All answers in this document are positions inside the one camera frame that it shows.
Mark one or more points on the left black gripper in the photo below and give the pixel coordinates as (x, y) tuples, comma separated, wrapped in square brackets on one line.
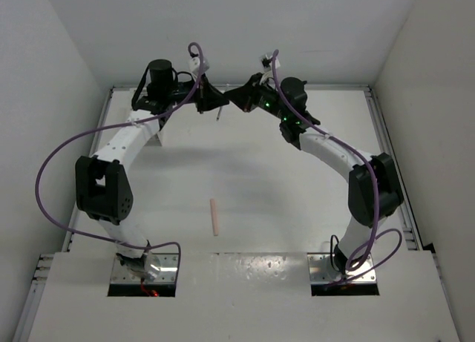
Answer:
[(206, 97)]

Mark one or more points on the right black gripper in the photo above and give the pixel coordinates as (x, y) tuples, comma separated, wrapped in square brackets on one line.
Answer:
[(246, 96)]

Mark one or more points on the thin grey makeup pencil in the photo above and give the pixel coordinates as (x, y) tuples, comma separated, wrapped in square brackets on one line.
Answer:
[(220, 110)]

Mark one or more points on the pink makeup stick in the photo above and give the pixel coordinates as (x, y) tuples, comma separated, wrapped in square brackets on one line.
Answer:
[(215, 223)]

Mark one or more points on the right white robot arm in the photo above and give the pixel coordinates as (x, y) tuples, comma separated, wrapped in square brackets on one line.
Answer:
[(374, 190)]

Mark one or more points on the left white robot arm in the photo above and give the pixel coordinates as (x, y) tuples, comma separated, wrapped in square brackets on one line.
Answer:
[(103, 191)]

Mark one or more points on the white slatted organizer box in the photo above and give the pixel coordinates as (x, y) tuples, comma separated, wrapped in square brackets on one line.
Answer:
[(156, 140)]

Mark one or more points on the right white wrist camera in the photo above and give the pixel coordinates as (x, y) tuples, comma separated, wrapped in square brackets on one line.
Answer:
[(268, 64)]

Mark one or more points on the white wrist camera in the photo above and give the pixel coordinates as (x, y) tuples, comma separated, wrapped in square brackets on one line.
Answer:
[(268, 64), (195, 64)]

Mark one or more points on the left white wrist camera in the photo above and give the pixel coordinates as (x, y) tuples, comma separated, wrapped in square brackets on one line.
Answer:
[(195, 64)]

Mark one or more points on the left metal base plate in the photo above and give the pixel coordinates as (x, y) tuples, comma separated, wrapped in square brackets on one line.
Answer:
[(163, 269)]

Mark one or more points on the metal base plate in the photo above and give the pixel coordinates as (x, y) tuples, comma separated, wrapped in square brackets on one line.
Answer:
[(163, 269), (321, 272)]

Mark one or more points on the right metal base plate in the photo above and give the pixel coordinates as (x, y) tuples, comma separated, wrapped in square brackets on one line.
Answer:
[(321, 272)]

